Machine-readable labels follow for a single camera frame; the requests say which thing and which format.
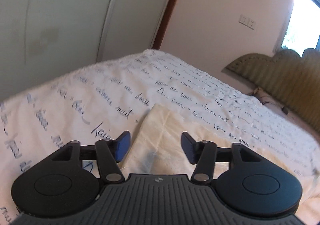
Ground cream fleece pants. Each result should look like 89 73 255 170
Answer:
121 104 242 177

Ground small black device on bed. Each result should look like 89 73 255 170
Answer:
281 106 289 115

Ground white script-print bed cover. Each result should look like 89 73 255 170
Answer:
1 49 319 224

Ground olive green padded headboard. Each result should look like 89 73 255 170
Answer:
226 48 319 132

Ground white wardrobe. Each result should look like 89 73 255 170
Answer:
1 0 169 99

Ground white wall socket plate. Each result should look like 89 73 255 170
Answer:
239 14 257 30

